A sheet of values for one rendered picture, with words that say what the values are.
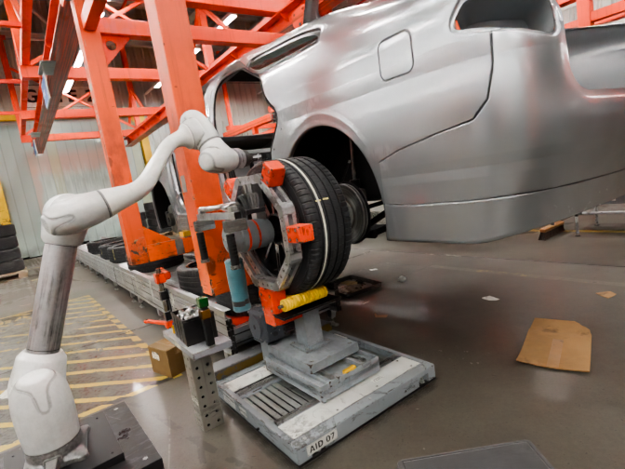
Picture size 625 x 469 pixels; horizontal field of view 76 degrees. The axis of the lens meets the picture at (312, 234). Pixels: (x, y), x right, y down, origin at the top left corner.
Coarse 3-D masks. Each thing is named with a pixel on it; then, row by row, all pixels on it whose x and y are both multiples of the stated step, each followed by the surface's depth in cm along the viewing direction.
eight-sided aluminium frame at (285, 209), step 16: (256, 176) 177; (240, 192) 203; (272, 192) 171; (240, 208) 207; (288, 208) 168; (288, 224) 168; (240, 256) 210; (288, 256) 169; (256, 272) 207; (288, 272) 175; (272, 288) 188
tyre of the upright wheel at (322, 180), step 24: (288, 168) 177; (312, 168) 182; (288, 192) 175; (312, 192) 172; (336, 192) 178; (312, 216) 168; (336, 216) 175; (312, 240) 169; (336, 240) 176; (312, 264) 174; (336, 264) 183; (288, 288) 192
